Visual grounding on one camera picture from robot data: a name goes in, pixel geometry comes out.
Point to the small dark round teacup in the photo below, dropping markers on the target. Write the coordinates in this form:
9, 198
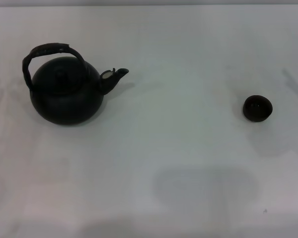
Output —
257, 109

